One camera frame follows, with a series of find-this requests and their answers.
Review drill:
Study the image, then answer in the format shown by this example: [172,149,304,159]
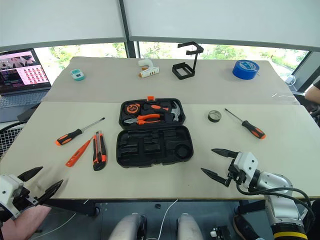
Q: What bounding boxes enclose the orange handled pliers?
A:
[123,113,162,126]

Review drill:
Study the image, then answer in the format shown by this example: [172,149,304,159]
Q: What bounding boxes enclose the black shoe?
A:
[233,214,260,240]

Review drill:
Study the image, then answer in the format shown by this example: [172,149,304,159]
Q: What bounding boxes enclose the silver rounded robot leg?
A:
[176,212,205,240]
[109,213,148,240]

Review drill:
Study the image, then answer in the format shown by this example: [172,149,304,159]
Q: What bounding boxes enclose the open laptop computer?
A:
[0,48,52,109]

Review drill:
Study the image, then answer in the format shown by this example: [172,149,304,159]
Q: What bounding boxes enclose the white roller blind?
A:
[0,0,127,47]
[122,0,320,52]

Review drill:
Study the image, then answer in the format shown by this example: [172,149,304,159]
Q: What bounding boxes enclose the short black orange screwdriver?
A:
[224,108,267,140]

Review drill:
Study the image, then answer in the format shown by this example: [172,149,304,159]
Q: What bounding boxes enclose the black device white button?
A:
[210,224,232,240]

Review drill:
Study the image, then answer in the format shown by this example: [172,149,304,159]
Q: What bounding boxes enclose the orange black tape measure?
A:
[125,103,141,115]

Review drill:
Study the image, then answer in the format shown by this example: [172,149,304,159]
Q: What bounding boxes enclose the thin white cable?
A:
[159,199,180,240]

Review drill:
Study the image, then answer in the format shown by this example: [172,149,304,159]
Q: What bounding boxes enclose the person bare leg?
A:
[0,206,52,240]

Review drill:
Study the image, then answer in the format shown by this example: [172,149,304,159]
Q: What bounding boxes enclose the teal white timer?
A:
[70,69,87,83]

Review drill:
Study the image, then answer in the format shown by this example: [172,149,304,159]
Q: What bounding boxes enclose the blue tape roll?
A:
[232,59,261,81]

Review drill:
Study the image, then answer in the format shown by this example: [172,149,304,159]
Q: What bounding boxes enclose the black table frame bar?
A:
[44,199,97,217]
[238,199,266,215]

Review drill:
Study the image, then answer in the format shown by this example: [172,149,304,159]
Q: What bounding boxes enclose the black frame stand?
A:
[171,41,205,81]

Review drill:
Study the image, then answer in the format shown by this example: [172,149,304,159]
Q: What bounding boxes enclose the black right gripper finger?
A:
[200,167,232,188]
[211,148,240,159]

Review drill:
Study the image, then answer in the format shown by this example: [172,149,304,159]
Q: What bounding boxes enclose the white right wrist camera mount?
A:
[233,151,259,188]

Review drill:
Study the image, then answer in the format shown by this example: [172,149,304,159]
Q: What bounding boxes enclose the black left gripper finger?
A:
[24,179,64,206]
[17,166,44,183]

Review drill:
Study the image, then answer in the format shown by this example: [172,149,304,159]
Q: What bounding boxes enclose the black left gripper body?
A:
[12,186,38,213]

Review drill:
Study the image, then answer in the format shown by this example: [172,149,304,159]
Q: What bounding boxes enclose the orange black utility knife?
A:
[92,130,109,172]

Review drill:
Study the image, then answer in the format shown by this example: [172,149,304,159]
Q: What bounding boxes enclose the white glue gun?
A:
[136,59,160,79]

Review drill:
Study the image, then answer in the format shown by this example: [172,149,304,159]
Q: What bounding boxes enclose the black tool case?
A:
[116,95,195,169]

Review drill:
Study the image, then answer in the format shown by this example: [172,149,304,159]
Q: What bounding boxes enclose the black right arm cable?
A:
[236,184,316,227]

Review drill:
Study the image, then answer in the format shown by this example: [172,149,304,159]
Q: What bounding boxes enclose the white wire mesh rack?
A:
[0,121,26,161]

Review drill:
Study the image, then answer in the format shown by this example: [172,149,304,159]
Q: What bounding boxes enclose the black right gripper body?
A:
[227,158,248,187]

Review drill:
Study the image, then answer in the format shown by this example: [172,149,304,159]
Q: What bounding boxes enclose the long black orange screwdriver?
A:
[55,117,106,147]

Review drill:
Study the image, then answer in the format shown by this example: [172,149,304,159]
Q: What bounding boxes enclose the claw hammer orange black handle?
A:
[143,100,185,123]

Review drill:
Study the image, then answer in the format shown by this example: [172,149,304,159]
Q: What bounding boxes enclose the small grey tape roll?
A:
[207,109,223,124]

